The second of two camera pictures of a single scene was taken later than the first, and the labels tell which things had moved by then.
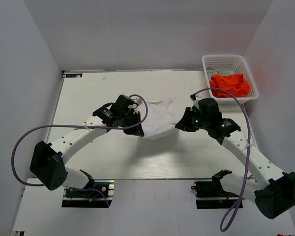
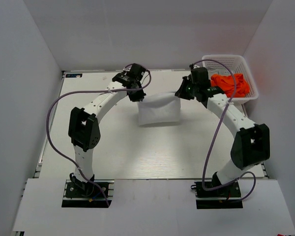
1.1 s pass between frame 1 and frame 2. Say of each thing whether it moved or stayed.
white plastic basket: stayed
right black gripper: moved
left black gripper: moved
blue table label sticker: stayed
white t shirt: moved
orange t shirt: stayed
